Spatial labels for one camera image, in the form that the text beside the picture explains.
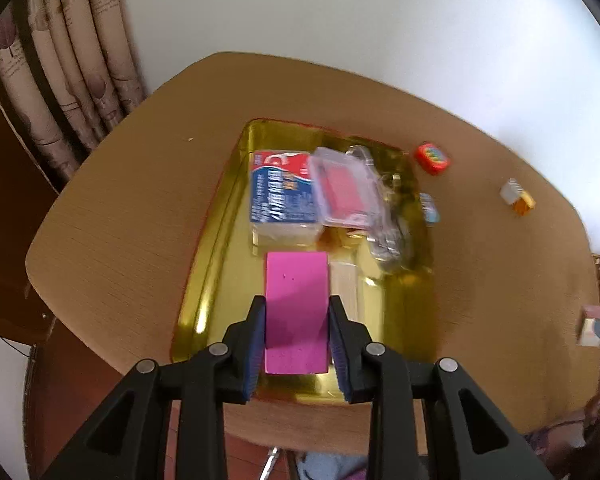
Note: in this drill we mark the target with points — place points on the beige leaf print curtain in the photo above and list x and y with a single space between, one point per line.
65 70

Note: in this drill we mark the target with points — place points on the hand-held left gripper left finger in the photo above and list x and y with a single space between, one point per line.
256 350

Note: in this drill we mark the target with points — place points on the white zigzag cube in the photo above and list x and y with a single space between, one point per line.
510 191

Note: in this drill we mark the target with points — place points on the clear plastic box pink insert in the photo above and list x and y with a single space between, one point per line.
347 187

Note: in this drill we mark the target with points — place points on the small blue tin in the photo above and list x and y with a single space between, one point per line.
429 208

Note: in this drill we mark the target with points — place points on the brown wooden door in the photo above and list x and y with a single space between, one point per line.
5 235

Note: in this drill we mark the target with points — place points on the pink eraser block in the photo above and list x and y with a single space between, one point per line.
296 310

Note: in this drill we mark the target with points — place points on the red tin box gold inside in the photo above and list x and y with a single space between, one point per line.
220 270

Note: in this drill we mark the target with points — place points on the pink brown cardboard box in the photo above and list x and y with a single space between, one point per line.
591 331

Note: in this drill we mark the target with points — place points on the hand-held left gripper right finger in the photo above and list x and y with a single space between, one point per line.
339 350

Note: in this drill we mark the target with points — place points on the blue grey cloth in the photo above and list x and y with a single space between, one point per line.
330 467

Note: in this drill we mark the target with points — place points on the blue red white card box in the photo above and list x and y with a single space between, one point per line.
280 195

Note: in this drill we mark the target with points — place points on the orange rounded small box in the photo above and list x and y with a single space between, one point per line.
432 158

